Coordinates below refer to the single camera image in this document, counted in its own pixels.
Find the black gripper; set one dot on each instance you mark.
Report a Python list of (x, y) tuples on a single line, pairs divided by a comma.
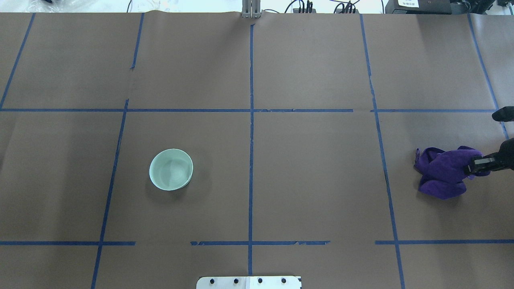
[(506, 154)]

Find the purple cloth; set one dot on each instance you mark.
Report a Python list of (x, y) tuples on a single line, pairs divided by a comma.
[(443, 171)]

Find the black power box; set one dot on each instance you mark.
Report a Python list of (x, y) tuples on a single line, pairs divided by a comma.
[(418, 7)]

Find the mint green bowl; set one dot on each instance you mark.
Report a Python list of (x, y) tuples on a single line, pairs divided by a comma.
[(171, 169)]

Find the crumpled clear plastic wrap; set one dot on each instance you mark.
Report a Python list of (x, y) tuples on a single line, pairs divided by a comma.
[(58, 6)]

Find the aluminium frame post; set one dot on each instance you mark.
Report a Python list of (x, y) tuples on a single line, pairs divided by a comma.
[(251, 9)]

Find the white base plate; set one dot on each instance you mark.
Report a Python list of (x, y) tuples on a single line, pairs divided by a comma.
[(250, 282)]

